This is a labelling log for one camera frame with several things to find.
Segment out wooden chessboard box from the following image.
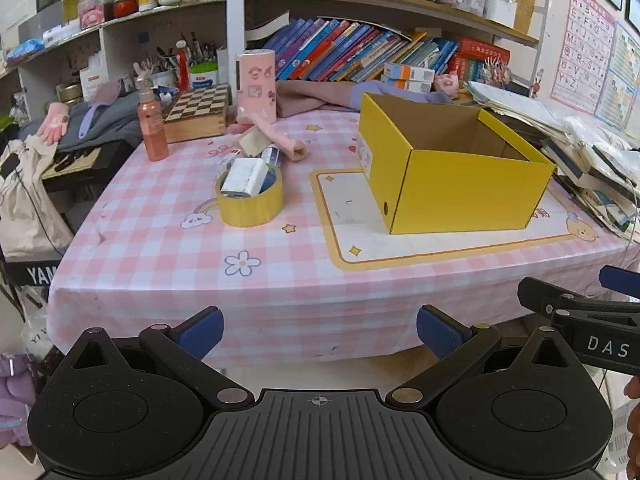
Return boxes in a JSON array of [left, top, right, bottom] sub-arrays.
[[162, 84, 231, 144]]

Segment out purple hairbrush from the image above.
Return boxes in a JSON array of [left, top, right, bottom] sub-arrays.
[[79, 82, 121, 138]]

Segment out yellow tape roll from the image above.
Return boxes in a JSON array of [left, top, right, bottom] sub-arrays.
[[215, 162, 283, 227]]

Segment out orange and white medicine box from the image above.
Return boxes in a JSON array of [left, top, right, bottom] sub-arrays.
[[381, 75, 432, 93], [384, 62, 436, 83]]

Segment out grey cloth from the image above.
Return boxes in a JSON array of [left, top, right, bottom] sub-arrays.
[[20, 92, 146, 153]]

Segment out green-lidded jar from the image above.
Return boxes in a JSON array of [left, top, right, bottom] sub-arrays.
[[189, 62, 220, 88]]

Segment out blue and yellow wall poster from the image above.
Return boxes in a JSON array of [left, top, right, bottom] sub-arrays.
[[595, 20, 640, 131]]

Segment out thick book lying flat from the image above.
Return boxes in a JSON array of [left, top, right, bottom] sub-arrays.
[[245, 10, 291, 41]]

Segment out pink cylinder with stickers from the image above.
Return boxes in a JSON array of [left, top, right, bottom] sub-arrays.
[[235, 49, 278, 125]]

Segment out row of colourful books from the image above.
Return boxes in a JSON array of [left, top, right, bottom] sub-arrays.
[[260, 17, 511, 83]]

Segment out wooden bookshelf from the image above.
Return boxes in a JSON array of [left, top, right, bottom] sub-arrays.
[[245, 0, 551, 46]]

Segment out pink plush pig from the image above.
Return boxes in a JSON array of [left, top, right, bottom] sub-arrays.
[[432, 72, 461, 98]]

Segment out pink alphabet wall poster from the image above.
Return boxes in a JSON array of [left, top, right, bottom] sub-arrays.
[[550, 0, 617, 116]]

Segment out pile of books and papers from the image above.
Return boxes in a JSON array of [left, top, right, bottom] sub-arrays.
[[465, 80, 640, 246]]

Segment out yellow cardboard box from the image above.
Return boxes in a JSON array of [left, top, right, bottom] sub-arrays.
[[356, 92, 557, 235]]

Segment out black electric keyboard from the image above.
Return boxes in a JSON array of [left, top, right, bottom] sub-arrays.
[[0, 140, 136, 288]]

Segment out blue packet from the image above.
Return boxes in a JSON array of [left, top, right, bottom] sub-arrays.
[[5, 37, 46, 61]]

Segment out white plug charger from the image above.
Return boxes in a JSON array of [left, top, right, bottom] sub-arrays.
[[220, 157, 269, 199]]

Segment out pink knitted glove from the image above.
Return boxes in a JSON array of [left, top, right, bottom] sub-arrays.
[[39, 102, 71, 147]]

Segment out cream tote bag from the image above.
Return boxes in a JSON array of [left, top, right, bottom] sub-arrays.
[[0, 135, 76, 261]]

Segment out white shopping bag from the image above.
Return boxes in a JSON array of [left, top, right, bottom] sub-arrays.
[[20, 300, 57, 361]]

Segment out white cup of pens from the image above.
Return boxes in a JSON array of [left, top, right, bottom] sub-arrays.
[[150, 47, 179, 90]]

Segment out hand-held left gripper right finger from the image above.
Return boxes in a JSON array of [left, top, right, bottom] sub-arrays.
[[387, 305, 588, 407]]

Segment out beige foam block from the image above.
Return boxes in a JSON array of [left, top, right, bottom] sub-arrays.
[[239, 127, 273, 157]]

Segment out crumpled clear plastic bag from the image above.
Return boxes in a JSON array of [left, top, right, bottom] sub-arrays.
[[562, 114, 633, 153]]

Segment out pink spray bottle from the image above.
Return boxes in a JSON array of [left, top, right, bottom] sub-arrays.
[[134, 76, 170, 162]]

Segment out person's right hand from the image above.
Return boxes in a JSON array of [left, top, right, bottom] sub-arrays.
[[625, 375, 640, 461]]

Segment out purple plush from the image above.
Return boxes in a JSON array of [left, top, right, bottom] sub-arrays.
[[0, 355, 37, 447]]

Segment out white box with red label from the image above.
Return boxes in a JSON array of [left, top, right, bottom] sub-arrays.
[[79, 52, 110, 101]]

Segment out pink storage box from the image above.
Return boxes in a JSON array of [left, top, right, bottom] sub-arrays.
[[77, 0, 113, 28]]

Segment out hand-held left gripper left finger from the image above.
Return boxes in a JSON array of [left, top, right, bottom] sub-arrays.
[[55, 306, 253, 407]]

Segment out white shelf unit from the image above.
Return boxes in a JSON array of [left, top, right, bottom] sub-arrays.
[[0, 0, 247, 126]]

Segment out red tassel ornament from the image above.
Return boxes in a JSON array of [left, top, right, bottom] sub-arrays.
[[175, 40, 193, 93]]

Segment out black scissors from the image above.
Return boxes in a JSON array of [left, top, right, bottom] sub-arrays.
[[52, 150, 88, 172]]

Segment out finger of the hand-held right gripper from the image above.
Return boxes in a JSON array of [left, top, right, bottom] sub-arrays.
[[599, 266, 640, 288], [517, 276, 640, 318]]

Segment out white tissue pack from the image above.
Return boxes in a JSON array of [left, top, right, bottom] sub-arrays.
[[42, 22, 81, 43]]

